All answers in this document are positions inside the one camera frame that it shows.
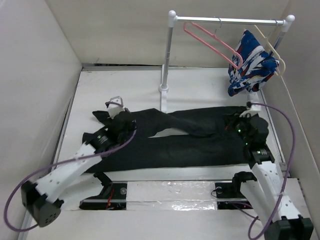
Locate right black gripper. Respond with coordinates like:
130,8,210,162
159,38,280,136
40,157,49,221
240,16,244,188
221,109,252,145

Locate black trousers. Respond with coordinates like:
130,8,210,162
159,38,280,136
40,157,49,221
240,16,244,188
87,106,246,174

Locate pink plastic hanger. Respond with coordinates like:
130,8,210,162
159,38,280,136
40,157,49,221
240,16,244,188
183,22,244,70

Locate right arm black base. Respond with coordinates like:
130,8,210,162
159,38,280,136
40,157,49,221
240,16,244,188
211,171,257,210

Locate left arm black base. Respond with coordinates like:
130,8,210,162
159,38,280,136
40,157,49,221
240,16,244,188
79,172,128,211

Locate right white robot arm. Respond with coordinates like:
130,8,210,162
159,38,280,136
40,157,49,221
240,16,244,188
223,112,314,240

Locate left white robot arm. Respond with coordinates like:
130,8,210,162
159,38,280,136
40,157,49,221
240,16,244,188
21,110,137,228

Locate cream plastic hanger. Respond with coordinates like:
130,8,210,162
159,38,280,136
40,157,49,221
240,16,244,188
254,25,286,77

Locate blue white patterned garment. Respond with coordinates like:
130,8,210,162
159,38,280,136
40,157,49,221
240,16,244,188
227,30,280,97

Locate white metal clothes rack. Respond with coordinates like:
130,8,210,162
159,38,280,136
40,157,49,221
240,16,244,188
159,10,296,113

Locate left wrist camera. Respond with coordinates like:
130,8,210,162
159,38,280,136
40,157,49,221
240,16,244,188
105,96,125,119

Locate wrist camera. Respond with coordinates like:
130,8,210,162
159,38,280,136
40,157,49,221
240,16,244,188
105,96,125,119
240,101,262,118

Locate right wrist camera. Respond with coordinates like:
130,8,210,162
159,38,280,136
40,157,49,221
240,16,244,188
240,101,262,118

